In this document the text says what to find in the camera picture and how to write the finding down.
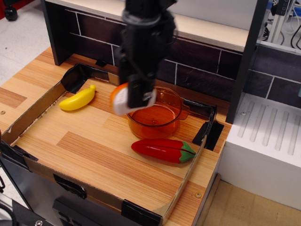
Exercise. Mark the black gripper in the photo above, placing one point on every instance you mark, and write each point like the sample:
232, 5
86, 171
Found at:
145, 43

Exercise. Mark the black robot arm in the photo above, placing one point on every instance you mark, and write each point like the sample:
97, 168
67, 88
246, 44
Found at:
147, 9

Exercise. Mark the orange transparent plastic pot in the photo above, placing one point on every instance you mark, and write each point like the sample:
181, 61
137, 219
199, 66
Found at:
160, 120

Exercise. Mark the cardboard fence with black tape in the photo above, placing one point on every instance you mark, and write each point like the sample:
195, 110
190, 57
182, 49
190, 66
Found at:
80, 163

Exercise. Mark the yellow toy banana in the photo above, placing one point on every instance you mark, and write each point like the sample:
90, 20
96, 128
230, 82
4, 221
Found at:
78, 100

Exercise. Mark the red toy chili pepper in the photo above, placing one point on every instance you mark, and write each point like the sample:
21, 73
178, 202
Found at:
169, 150

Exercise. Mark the light wooden shelf ledge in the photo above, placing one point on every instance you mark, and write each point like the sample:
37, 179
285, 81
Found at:
189, 28

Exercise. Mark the white sink drainboard unit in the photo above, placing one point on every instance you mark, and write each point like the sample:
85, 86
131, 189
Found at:
262, 153

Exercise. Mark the black caster wheel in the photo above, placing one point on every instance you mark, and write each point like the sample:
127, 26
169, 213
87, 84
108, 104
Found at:
10, 12

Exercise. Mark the dark grey left post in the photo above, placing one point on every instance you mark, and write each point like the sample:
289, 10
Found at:
58, 31

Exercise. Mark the dark grey vertical post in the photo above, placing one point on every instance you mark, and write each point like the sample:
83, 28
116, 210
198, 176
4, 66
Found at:
247, 59

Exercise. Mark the black bracket with screw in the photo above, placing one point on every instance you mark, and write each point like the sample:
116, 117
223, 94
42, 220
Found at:
22, 216

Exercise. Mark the white metal frame with cables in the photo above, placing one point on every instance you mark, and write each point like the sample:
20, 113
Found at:
282, 26

